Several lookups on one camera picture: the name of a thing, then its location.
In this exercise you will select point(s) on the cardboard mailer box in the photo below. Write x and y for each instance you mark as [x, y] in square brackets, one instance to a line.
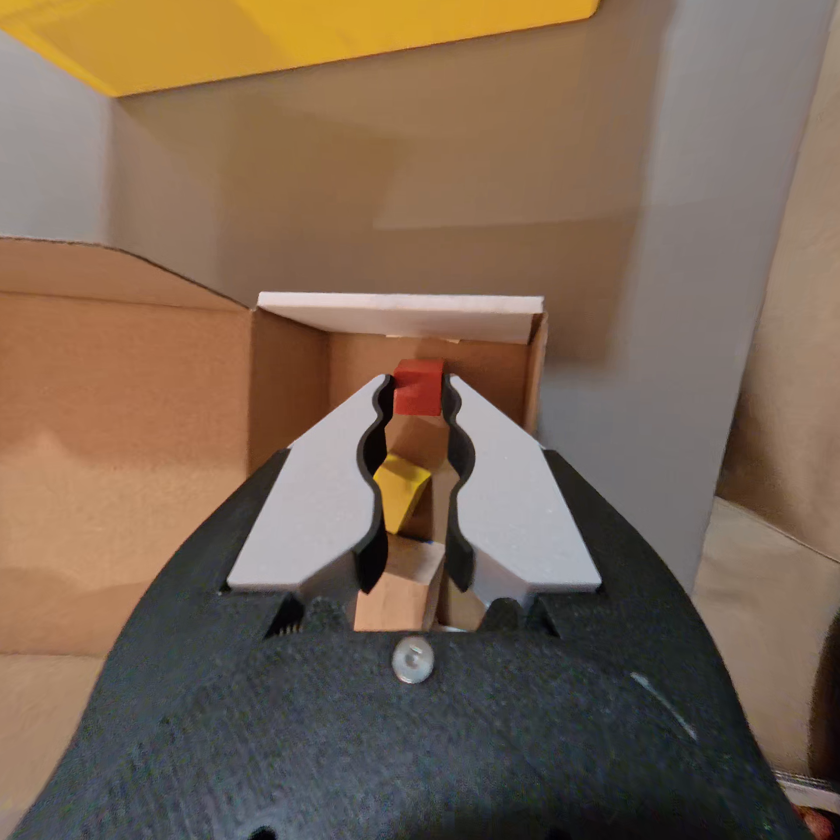
[131, 426]

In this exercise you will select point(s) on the red cube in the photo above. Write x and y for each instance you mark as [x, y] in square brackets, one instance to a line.
[420, 387]

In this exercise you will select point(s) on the yellow plastic bin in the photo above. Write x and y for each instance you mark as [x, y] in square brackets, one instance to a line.
[262, 33]

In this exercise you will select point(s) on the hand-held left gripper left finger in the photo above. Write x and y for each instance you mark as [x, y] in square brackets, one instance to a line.
[308, 518]

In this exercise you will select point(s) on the yellow cube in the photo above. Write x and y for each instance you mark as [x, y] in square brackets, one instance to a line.
[400, 489]

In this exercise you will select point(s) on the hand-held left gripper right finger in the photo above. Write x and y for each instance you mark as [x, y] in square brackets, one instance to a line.
[525, 518]

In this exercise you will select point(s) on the person's beige trousers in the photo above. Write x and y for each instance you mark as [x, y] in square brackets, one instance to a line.
[774, 590]

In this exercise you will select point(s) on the wooden cube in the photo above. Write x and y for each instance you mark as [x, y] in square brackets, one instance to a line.
[400, 584]

